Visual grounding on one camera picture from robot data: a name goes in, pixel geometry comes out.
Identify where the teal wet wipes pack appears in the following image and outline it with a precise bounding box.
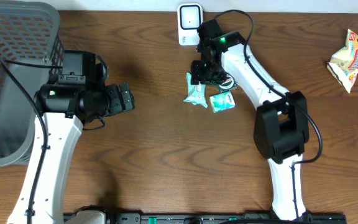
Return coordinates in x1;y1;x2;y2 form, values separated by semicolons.
184;72;208;108

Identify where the dark green round-logo box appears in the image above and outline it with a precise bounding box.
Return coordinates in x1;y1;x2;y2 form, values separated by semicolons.
218;74;237;93

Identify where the teal tissue pack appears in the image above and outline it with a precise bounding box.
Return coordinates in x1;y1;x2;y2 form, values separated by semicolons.
209;91;236;113

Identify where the white blue-edged snack bag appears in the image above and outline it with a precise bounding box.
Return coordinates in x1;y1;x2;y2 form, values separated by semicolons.
327;29;358;93

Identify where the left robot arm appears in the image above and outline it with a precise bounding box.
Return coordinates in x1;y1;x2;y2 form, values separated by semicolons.
7;50;135;223

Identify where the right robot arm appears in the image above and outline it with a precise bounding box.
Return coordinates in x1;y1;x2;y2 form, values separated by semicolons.
191;19;309;220

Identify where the white barcode scanner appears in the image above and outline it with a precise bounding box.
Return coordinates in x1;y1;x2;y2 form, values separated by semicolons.
177;3;203;46

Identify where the grey plastic mesh basket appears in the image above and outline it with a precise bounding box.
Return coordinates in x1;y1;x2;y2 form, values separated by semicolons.
0;1;64;167

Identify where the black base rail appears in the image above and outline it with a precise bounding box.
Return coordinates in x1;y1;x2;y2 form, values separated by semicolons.
63;212;347;224

